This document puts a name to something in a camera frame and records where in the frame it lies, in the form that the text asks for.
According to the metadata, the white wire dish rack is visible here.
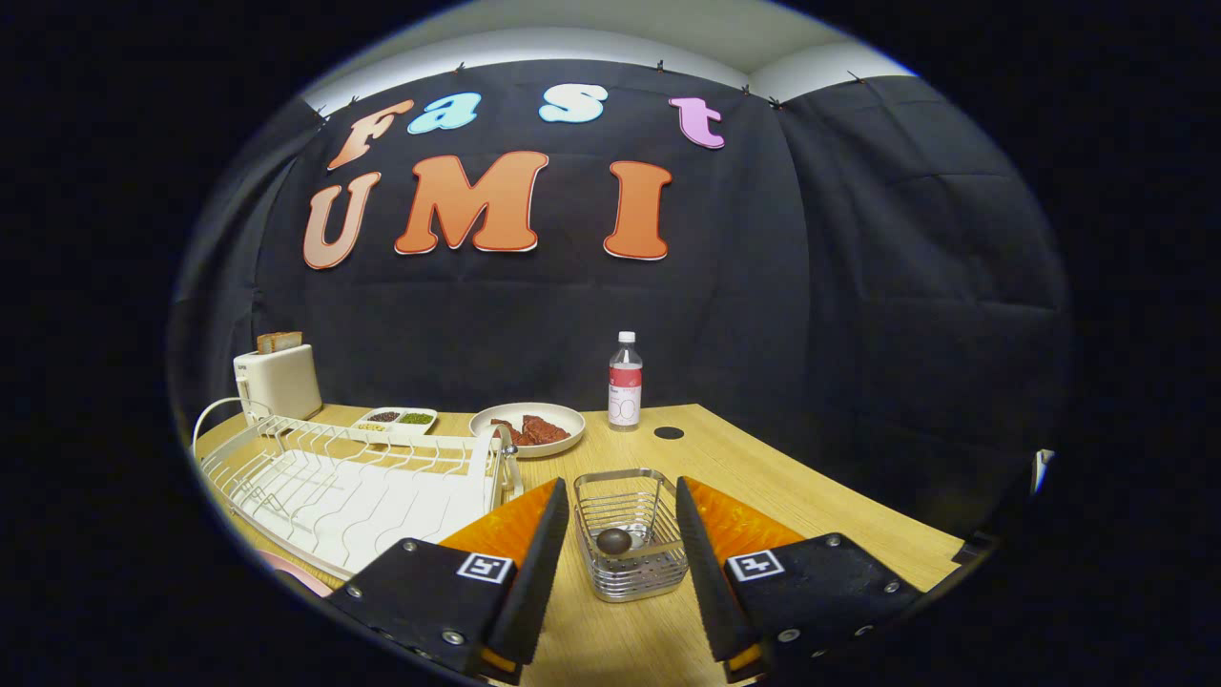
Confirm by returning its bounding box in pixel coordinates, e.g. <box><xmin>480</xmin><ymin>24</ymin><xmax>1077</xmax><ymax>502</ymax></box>
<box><xmin>194</xmin><ymin>413</ymin><xmax>524</xmax><ymax>581</ymax></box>

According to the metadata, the white toaster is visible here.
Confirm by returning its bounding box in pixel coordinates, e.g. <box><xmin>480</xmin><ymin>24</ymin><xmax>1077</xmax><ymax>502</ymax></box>
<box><xmin>234</xmin><ymin>343</ymin><xmax>324</xmax><ymax>426</ymax></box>

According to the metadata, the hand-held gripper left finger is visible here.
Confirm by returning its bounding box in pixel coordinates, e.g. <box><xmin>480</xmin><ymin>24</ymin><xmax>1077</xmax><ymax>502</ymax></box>
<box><xmin>329</xmin><ymin>477</ymin><xmax>570</xmax><ymax>686</ymax></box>

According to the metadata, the white toaster cable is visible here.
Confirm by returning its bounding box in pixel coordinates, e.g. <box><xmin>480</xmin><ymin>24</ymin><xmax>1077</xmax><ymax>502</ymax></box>
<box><xmin>191</xmin><ymin>396</ymin><xmax>247</xmax><ymax>459</ymax></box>

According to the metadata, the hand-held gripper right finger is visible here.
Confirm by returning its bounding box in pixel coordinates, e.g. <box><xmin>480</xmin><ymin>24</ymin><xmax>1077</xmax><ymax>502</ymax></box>
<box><xmin>675</xmin><ymin>476</ymin><xmax>924</xmax><ymax>683</ymax></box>

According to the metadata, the white divided bean tray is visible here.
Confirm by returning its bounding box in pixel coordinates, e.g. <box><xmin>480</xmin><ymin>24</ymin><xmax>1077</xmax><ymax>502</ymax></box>
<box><xmin>350</xmin><ymin>406</ymin><xmax>439</xmax><ymax>442</ymax></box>

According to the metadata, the beige plate with meat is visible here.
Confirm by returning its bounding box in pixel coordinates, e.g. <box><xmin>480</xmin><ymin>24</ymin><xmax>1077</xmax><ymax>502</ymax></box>
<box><xmin>468</xmin><ymin>402</ymin><xmax>587</xmax><ymax>460</ymax></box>

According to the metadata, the metal wire basket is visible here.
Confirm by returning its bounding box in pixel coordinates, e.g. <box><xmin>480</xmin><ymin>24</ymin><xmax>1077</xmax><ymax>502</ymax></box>
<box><xmin>572</xmin><ymin>468</ymin><xmax>690</xmax><ymax>604</ymax></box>

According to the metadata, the clear red label bottle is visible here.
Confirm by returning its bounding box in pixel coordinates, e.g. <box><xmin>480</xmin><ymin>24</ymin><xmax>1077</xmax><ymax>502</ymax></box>
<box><xmin>608</xmin><ymin>331</ymin><xmax>644</xmax><ymax>432</ymax></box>

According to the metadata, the pink plate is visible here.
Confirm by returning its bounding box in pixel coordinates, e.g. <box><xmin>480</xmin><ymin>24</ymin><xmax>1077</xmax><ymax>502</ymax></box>
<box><xmin>258</xmin><ymin>549</ymin><xmax>335</xmax><ymax>599</ymax></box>

